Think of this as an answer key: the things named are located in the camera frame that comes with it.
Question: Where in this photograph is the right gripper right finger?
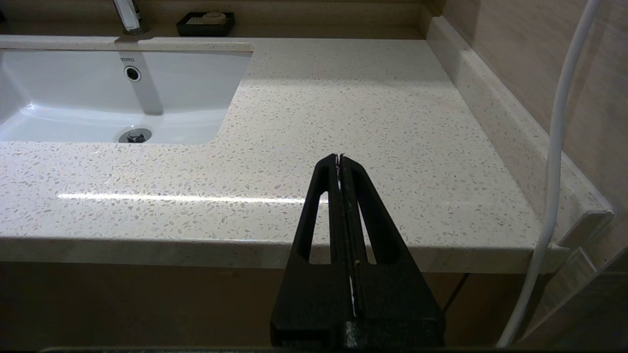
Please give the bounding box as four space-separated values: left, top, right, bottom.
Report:
340 155 446 346

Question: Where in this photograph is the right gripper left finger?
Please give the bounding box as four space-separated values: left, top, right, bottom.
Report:
270 154 355 346

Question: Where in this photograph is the wooden vanity cabinet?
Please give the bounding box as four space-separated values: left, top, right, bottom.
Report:
0 260 540 349

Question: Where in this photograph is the chrome sink drain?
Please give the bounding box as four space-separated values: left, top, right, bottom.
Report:
118 128 152 144

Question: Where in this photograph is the white sink basin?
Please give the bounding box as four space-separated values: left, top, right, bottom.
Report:
0 48 255 145

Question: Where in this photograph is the black soap dish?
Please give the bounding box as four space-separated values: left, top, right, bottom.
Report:
177 12 236 37

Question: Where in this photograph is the round soap bar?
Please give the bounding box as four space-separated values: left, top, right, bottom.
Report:
188 12 228 25

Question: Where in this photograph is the chrome faucet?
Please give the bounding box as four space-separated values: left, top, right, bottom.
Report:
113 0 148 35

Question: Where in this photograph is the white cable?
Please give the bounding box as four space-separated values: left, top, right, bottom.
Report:
496 0 603 349

